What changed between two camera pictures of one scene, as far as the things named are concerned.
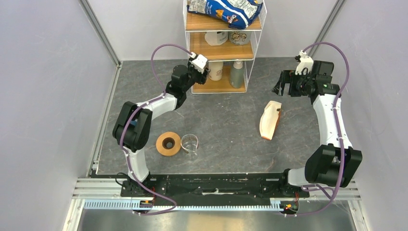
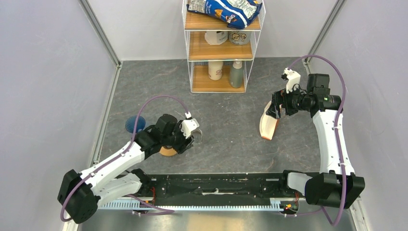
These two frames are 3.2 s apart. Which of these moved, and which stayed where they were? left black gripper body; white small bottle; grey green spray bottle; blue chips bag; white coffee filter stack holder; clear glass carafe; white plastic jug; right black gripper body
Moved: right black gripper body; clear glass carafe; left black gripper body
Stayed: blue chips bag; white small bottle; grey green spray bottle; white coffee filter stack holder; white plastic jug
